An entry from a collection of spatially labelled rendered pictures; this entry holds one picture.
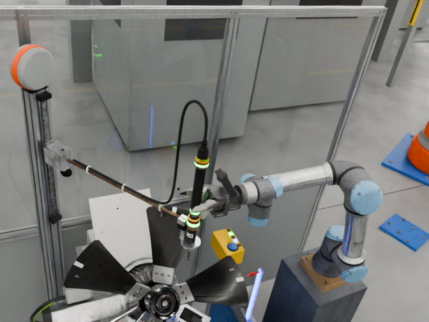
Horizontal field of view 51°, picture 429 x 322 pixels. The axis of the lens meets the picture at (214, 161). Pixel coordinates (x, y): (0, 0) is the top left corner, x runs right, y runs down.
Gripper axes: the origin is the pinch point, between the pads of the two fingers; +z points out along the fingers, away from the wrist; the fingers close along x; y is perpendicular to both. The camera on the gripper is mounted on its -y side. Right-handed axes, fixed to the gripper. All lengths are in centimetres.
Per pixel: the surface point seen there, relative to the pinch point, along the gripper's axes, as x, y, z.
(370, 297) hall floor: 34, 167, -179
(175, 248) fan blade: 8.9, 31.9, -1.6
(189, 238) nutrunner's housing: -1.4, 16.6, -1.8
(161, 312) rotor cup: -6.6, 46.1, 8.6
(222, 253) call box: 25, 62, -34
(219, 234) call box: 35, 59, -37
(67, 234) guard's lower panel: 71, 73, 30
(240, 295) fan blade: -7, 49, -24
